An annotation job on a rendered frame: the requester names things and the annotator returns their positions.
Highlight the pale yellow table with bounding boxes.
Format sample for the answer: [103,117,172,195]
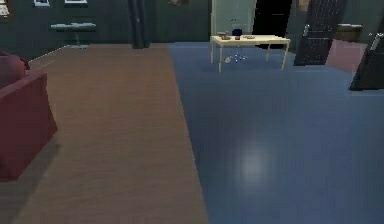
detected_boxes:
[209,34,292,74]

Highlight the dark red armchair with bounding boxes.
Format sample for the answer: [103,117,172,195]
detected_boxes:
[0,50,59,183]

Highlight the dark framed wall picture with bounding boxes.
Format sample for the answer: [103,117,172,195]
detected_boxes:
[0,0,14,19]

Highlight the dark wooden chest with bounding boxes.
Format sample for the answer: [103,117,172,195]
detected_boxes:
[334,23,364,44]

